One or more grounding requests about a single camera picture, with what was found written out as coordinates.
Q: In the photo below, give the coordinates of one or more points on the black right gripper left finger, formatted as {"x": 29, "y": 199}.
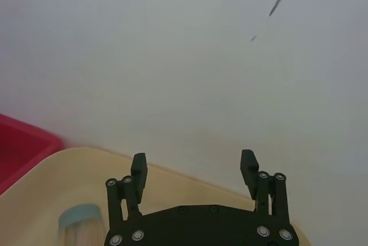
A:
{"x": 138, "y": 177}

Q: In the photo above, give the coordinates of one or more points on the red plastic bin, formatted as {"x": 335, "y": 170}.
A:
{"x": 20, "y": 145}

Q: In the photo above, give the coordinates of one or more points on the clear cup with blue band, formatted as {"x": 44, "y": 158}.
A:
{"x": 82, "y": 223}

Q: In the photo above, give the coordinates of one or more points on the cream rounded table board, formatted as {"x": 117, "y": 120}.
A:
{"x": 72, "y": 177}

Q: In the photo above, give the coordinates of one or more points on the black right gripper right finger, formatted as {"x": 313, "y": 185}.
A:
{"x": 249, "y": 171}

